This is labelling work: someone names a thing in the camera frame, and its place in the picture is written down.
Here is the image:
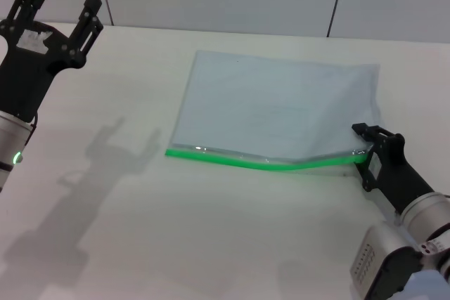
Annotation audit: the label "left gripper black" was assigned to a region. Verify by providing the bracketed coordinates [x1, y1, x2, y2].
[0, 0, 104, 122]

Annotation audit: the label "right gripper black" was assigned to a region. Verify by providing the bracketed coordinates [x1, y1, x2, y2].
[351, 122, 436, 214]

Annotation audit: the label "white paper sheets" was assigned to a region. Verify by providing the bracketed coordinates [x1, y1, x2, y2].
[174, 52, 380, 160]

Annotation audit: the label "transparent document bag green zipper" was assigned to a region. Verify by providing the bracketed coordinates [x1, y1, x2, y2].
[165, 50, 383, 178]

